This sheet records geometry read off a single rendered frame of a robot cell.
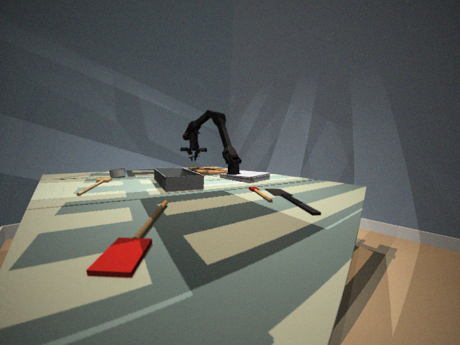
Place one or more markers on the red spatula with wooden handle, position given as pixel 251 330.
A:
pixel 123 257

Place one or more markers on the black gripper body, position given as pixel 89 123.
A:
pixel 193 144

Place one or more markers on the brown wooden board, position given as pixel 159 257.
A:
pixel 208 170

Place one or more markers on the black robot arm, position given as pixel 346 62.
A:
pixel 229 154

